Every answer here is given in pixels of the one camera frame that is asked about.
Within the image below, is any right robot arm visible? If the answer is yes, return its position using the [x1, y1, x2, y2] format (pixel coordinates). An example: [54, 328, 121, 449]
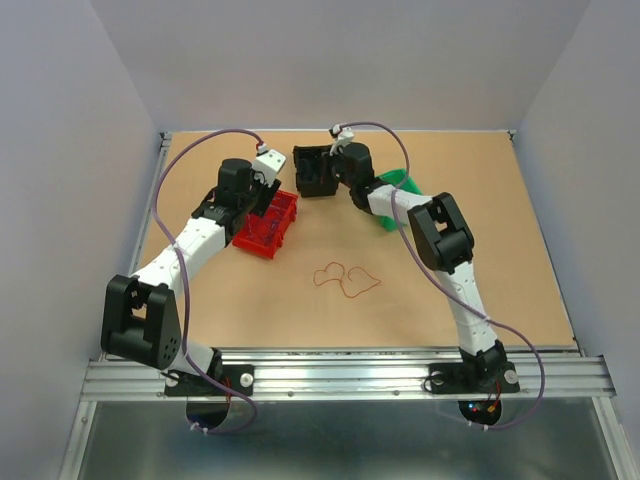
[321, 143, 508, 390]

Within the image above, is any green plastic bin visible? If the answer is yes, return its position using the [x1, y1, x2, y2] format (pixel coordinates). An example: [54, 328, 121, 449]
[367, 169, 431, 232]

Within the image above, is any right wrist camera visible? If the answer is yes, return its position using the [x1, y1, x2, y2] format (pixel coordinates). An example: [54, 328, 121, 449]
[329, 124, 354, 156]

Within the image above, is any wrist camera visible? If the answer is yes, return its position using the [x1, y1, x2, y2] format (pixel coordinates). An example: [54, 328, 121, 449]
[329, 124, 354, 156]
[252, 143, 286, 187]

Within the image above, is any aluminium left side rail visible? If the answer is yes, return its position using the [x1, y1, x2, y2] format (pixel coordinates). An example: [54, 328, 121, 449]
[59, 132, 173, 479]

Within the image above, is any aluminium front rail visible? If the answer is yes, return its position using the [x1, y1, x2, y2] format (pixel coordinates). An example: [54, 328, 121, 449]
[80, 349, 616, 402]

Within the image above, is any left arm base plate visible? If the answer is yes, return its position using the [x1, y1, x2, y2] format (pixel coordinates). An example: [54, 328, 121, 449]
[159, 362, 256, 401]

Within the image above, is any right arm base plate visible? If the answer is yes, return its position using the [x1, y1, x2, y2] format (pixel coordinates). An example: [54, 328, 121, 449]
[423, 362, 520, 396]

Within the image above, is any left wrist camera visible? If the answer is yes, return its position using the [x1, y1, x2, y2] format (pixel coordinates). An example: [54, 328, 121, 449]
[252, 143, 286, 187]

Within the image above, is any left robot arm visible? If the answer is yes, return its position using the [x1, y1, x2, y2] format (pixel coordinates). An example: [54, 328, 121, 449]
[101, 149, 286, 394]

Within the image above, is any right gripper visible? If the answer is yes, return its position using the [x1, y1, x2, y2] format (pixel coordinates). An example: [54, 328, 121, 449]
[310, 142, 355, 189]

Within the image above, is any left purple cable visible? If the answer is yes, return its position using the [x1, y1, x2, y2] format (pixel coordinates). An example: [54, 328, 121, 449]
[152, 128, 259, 436]

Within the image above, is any black plastic bin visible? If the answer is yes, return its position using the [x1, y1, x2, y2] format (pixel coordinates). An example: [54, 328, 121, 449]
[293, 146, 338, 198]

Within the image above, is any red plastic bin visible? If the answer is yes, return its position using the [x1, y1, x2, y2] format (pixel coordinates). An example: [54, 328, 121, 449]
[232, 190, 298, 260]

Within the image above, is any aluminium rail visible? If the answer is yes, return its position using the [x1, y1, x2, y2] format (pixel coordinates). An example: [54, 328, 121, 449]
[80, 349, 616, 402]
[59, 132, 173, 479]

